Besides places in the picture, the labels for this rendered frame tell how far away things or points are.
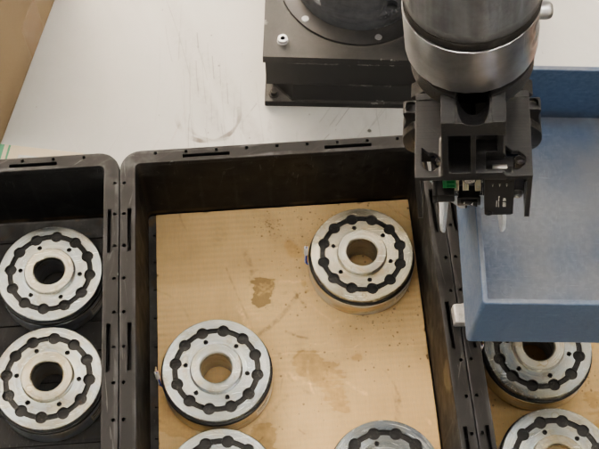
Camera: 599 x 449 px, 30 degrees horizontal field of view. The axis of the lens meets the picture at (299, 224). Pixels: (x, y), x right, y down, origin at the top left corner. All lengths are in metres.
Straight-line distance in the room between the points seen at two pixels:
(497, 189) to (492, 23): 0.15
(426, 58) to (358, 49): 0.69
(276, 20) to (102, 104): 0.24
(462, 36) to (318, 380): 0.55
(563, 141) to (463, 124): 0.31
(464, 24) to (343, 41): 0.73
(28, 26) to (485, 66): 0.90
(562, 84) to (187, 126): 0.59
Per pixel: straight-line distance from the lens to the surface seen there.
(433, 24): 0.59
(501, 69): 0.62
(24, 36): 1.42
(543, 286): 0.86
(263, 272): 1.12
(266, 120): 1.36
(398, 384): 1.08
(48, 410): 1.06
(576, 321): 0.82
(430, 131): 0.70
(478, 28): 0.58
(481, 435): 0.97
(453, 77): 0.62
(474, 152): 0.65
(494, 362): 1.06
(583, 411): 1.10
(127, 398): 0.97
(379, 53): 1.30
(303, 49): 1.30
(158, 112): 1.38
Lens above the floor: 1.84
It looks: 62 degrees down
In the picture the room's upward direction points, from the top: straight up
